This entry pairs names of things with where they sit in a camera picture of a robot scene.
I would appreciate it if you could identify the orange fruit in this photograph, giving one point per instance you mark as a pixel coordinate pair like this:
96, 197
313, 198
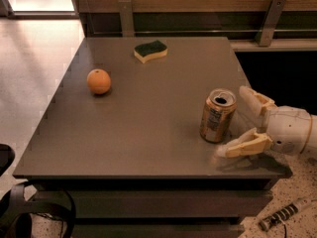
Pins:
98, 81

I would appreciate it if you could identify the black chair edge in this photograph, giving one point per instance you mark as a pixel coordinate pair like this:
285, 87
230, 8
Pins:
7, 156

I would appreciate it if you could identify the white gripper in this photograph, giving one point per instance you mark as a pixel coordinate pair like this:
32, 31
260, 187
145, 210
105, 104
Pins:
287, 129

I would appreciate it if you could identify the orange soda can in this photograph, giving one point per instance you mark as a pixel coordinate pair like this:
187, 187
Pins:
218, 111

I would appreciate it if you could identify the metal bracket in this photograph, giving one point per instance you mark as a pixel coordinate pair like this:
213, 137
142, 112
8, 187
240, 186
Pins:
126, 18
264, 36

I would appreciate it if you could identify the right metal bracket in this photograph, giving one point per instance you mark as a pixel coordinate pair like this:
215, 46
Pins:
264, 36

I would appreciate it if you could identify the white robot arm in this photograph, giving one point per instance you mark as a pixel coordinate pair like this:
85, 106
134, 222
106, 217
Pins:
313, 134

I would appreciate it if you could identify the green yellow sponge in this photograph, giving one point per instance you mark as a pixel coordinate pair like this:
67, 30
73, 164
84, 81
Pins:
150, 51

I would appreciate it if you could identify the grey table drawer unit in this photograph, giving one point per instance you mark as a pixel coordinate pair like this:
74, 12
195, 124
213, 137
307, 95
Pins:
168, 208

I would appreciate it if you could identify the left metal bracket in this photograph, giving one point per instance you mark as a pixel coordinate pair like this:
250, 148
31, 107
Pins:
126, 18

